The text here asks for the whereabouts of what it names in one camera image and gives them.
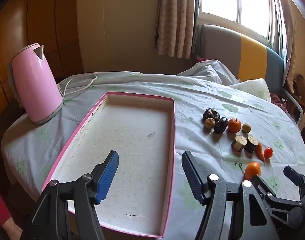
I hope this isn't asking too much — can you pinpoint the window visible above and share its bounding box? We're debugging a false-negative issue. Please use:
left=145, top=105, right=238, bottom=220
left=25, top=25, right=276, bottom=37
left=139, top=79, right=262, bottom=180
left=200, top=0, right=280, bottom=40

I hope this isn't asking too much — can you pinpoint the white pillow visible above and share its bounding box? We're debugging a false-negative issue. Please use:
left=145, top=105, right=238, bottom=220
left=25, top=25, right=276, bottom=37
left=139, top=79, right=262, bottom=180
left=229, top=78, right=272, bottom=102

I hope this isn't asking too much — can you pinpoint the dark red cloth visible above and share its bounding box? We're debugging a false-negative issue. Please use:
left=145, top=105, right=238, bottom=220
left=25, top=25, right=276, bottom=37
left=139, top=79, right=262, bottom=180
left=270, top=93, right=294, bottom=111

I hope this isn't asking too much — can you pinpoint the white cloud-print tablecloth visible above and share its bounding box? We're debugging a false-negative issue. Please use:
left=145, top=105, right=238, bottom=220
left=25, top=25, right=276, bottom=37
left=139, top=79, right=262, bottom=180
left=1, top=72, right=305, bottom=240

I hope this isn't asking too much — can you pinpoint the dark wrinkled mushroom toy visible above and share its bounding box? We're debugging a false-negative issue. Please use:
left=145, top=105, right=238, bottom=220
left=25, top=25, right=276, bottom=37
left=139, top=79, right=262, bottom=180
left=203, top=108, right=220, bottom=123

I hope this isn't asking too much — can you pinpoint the small carrot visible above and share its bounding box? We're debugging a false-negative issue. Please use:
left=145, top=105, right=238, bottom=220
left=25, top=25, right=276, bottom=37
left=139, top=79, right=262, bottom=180
left=256, top=143, right=265, bottom=162

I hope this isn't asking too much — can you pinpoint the dark avocado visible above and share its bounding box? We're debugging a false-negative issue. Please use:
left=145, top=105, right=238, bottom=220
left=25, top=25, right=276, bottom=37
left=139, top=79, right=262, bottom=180
left=214, top=117, right=229, bottom=134

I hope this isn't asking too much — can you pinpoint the orange tangerine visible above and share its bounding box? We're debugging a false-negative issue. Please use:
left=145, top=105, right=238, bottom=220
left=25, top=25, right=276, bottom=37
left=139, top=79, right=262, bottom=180
left=244, top=162, right=261, bottom=180
left=228, top=117, right=242, bottom=133

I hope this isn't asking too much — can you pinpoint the dark cut log toy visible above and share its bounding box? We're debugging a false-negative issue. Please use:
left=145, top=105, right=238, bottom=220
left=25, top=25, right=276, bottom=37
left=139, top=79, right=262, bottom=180
left=244, top=135, right=259, bottom=153

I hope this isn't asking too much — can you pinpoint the white crumpled sheet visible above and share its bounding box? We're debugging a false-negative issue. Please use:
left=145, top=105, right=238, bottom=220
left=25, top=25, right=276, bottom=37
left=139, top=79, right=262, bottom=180
left=177, top=59, right=239, bottom=86

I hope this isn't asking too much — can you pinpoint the brown cardboard box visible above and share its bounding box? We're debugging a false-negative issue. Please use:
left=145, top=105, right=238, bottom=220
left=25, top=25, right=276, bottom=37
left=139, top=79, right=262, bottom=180
left=292, top=74, right=305, bottom=107

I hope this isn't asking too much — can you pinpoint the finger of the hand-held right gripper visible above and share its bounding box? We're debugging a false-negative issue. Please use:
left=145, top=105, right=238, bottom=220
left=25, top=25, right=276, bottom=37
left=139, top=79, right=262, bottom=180
left=284, top=165, right=305, bottom=202
left=253, top=174, right=277, bottom=201

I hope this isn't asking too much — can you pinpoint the white kettle cord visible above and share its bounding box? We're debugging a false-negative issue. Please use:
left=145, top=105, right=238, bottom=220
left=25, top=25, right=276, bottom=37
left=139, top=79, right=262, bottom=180
left=58, top=72, right=97, bottom=97

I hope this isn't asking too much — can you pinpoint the wooden wardrobe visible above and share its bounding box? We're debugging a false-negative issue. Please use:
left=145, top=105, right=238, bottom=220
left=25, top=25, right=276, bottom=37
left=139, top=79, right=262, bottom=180
left=0, top=0, right=83, bottom=107

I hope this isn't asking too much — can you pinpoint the grey yellow blue headboard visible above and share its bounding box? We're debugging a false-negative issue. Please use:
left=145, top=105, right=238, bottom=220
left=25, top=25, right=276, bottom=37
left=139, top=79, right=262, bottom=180
left=201, top=24, right=285, bottom=93

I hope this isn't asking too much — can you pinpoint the pink electric kettle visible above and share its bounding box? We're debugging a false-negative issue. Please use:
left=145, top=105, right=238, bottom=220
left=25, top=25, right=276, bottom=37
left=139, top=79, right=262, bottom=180
left=8, top=43, right=63, bottom=125

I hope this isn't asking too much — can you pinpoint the pink shallow box tray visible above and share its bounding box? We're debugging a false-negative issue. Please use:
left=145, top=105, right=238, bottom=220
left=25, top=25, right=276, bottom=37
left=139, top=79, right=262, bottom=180
left=41, top=91, right=175, bottom=238

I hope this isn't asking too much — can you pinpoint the grey metal bed rail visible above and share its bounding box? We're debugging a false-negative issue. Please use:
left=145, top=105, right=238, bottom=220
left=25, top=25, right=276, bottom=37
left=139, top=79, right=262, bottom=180
left=280, top=89, right=305, bottom=128

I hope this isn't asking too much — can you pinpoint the beige patterned curtain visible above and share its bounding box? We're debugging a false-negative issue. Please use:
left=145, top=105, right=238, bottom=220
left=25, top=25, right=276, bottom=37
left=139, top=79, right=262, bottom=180
left=156, top=0, right=202, bottom=59
left=275, top=0, right=301, bottom=93

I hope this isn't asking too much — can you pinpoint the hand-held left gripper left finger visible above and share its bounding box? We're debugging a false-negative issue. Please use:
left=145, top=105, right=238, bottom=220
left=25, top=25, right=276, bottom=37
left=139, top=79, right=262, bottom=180
left=22, top=150, right=119, bottom=240

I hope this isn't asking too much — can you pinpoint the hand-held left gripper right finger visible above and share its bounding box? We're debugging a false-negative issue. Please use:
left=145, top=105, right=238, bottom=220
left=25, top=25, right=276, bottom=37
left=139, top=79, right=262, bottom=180
left=182, top=151, right=280, bottom=240

